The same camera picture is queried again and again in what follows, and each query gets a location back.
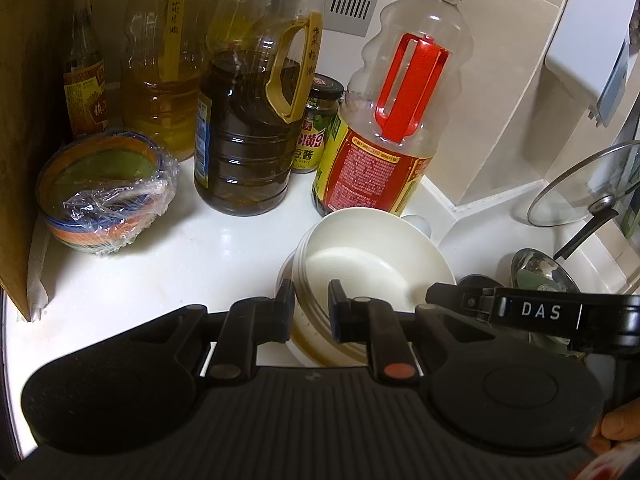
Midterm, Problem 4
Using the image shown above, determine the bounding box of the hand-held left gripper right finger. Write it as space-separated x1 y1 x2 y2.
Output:
327 279 496 381

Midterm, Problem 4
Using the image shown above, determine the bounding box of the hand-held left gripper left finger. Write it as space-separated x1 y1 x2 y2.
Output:
120 277 297 380

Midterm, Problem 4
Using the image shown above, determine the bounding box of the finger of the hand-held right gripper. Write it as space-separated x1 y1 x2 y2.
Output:
425 282 501 322

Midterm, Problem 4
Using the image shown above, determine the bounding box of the beige ribbed bowl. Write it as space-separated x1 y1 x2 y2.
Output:
276 245 426 368

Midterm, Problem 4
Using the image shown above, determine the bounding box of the person's right hand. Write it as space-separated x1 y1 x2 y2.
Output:
590 399 640 457

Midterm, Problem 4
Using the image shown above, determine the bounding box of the white egg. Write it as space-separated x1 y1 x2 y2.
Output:
400 214 432 238

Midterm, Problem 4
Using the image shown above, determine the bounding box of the glass pot lid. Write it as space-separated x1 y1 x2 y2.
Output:
526 140 640 261

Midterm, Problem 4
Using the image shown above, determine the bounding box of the large dark oil bottle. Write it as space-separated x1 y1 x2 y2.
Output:
193 0 326 217

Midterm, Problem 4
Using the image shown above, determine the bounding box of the red white printed clothing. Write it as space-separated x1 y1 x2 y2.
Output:
575 454 640 480

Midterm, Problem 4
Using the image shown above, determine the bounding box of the green sauce jar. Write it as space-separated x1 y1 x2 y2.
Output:
291 74 345 175

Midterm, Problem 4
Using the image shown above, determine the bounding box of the plastic-wrapped colourful bowl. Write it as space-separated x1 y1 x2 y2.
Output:
36 130 180 257

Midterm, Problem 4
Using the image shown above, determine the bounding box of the pale yellow oil bottle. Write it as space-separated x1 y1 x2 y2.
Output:
121 0 211 162

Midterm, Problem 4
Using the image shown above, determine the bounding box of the small yellow-capped sauce bottle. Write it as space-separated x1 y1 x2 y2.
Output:
62 0 110 140

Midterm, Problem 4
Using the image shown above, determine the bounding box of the brown cardboard board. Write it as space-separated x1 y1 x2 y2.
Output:
0 0 71 322

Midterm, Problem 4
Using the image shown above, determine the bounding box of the red-handled clear bottle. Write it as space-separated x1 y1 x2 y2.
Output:
312 0 475 218

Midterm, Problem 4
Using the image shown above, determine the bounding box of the white blue wall box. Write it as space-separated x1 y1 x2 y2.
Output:
544 0 640 128

